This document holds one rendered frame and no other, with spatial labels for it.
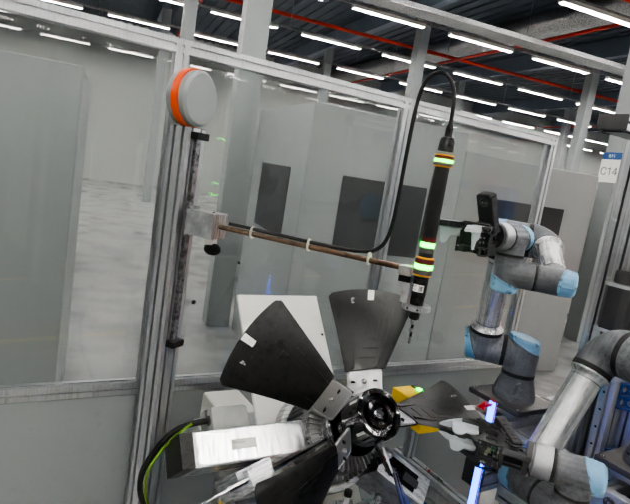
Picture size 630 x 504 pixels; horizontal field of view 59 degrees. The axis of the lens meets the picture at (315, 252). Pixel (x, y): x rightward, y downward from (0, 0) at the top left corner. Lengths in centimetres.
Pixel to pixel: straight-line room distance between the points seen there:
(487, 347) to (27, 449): 152
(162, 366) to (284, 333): 54
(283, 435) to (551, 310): 499
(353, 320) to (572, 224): 476
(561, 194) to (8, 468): 514
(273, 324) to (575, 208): 503
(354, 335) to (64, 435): 95
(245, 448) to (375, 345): 40
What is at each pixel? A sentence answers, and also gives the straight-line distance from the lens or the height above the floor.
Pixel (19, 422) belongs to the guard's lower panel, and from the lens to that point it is 187.
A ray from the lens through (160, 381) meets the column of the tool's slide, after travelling 172.
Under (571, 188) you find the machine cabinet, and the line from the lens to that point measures 599.
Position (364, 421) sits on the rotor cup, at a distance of 128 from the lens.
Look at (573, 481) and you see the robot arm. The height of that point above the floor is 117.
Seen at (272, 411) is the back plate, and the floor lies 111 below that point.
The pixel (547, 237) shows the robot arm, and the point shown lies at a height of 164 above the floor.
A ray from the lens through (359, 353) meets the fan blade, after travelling 142.
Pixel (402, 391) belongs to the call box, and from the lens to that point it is 190.
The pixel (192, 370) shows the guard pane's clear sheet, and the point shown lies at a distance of 193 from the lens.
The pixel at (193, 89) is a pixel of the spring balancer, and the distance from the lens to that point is 158.
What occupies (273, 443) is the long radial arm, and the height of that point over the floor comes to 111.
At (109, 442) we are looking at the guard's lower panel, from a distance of 195.
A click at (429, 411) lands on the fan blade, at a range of 148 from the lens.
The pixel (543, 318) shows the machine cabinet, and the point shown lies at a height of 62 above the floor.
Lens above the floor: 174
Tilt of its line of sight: 8 degrees down
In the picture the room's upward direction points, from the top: 9 degrees clockwise
